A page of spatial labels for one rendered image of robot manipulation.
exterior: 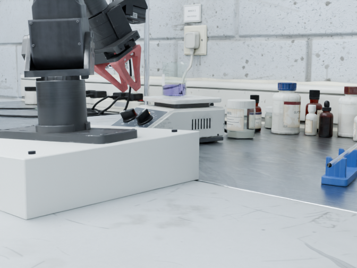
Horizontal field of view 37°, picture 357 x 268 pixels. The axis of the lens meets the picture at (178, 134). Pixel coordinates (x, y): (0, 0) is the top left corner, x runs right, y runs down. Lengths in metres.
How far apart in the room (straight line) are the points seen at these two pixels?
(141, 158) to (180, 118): 0.37
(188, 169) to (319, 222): 0.22
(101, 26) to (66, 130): 0.30
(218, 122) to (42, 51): 0.47
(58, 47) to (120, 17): 0.28
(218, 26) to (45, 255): 1.18
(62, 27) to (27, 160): 0.21
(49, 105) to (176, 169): 0.18
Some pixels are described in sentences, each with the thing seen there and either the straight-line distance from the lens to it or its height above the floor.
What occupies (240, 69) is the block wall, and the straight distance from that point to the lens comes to 1.51.
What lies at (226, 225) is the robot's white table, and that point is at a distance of 0.54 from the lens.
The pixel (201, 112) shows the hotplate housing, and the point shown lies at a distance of 1.04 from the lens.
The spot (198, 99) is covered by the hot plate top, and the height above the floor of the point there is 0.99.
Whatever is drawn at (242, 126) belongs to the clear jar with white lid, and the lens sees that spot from 1.12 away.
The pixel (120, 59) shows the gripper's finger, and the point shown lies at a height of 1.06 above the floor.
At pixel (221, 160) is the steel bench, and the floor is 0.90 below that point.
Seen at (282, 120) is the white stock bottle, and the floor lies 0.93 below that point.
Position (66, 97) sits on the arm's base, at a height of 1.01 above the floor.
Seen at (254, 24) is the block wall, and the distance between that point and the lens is 1.49.
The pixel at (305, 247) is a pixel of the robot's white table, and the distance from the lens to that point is 0.49.
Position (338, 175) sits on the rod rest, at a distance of 0.74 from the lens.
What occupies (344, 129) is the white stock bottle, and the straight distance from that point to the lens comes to 1.22.
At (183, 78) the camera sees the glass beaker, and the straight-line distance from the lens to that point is 1.07.
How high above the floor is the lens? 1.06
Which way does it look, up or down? 8 degrees down
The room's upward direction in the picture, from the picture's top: 1 degrees clockwise
